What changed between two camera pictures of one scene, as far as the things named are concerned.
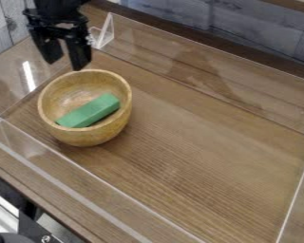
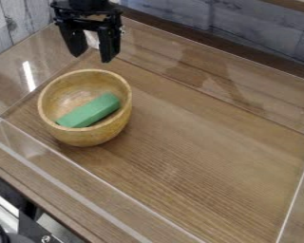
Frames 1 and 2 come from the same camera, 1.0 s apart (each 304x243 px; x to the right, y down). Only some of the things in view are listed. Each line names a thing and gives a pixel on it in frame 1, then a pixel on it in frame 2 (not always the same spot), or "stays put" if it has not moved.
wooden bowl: (68, 91) stays put
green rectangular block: (88, 113) stays put
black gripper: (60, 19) -> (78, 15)
